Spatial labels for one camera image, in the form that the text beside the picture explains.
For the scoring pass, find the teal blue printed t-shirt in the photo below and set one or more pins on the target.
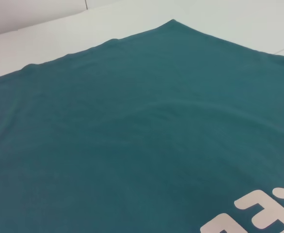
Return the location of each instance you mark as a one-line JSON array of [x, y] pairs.
[[132, 133]]

